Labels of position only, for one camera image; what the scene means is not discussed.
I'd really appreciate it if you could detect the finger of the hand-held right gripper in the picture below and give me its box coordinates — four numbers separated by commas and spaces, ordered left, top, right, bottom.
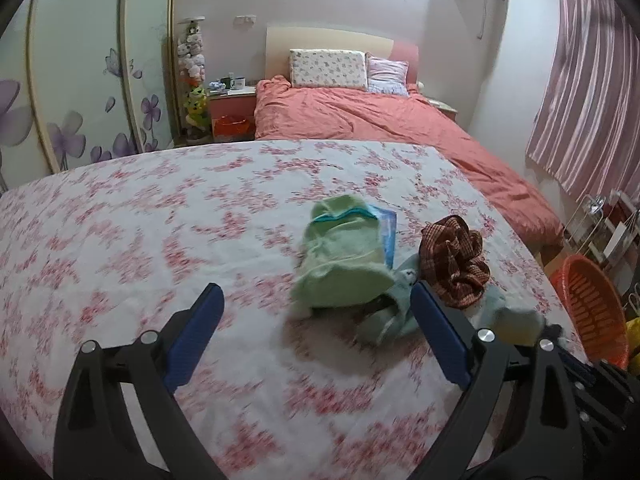
556, 350, 601, 386

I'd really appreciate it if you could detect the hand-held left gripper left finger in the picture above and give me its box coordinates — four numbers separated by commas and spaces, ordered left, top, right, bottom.
52, 282, 226, 480

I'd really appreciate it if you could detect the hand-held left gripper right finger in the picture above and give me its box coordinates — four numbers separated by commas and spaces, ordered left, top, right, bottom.
410, 280, 586, 480

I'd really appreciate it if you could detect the pale green sock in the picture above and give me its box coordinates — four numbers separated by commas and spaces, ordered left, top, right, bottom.
356, 254, 547, 347

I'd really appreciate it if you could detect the orange plastic basket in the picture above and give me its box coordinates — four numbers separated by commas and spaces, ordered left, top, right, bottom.
549, 254, 632, 368

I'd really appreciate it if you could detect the green fleece cloth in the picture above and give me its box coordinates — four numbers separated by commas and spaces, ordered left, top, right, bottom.
290, 197, 396, 321

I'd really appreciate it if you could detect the yellow bag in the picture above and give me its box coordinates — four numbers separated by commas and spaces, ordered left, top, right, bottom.
622, 317, 640, 361

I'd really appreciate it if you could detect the brown plaid scrunchie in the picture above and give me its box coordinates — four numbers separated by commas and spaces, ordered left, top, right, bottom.
419, 215, 491, 310

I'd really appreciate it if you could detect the pink floral tablecloth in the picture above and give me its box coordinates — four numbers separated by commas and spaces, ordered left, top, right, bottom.
0, 139, 591, 480

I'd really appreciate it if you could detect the orange plastic bag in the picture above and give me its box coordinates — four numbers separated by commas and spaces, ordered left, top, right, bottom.
212, 115, 251, 142

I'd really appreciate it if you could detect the salmon duvet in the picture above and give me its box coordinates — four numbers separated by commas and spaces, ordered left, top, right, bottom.
254, 75, 565, 248

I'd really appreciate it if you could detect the wooden nightstand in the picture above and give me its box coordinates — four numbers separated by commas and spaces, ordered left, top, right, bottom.
430, 97, 458, 121

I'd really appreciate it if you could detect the green yellow plush toy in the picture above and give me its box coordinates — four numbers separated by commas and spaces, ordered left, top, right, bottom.
182, 85, 210, 128

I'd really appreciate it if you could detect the pink nightstand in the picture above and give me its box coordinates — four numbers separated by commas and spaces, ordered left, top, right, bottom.
207, 85, 258, 143

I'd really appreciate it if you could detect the pink striped pillow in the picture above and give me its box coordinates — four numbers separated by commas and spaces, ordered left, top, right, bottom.
366, 52, 410, 97

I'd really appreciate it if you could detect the pink curtain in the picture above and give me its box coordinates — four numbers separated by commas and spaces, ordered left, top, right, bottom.
525, 0, 640, 206

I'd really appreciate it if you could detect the stack of white plush toys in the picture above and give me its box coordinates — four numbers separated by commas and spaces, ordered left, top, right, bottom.
176, 19, 207, 86

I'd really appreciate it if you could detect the white floral pillow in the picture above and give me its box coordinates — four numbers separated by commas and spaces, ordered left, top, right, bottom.
289, 49, 367, 92

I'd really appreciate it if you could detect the wardrobe with purple flowers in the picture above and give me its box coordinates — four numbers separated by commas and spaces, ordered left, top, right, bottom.
0, 0, 181, 196

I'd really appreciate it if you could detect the cream and pink headboard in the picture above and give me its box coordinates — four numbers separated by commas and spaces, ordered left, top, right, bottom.
265, 26, 420, 92

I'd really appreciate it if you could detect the white wire rack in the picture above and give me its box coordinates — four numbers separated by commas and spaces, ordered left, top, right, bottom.
565, 190, 640, 266

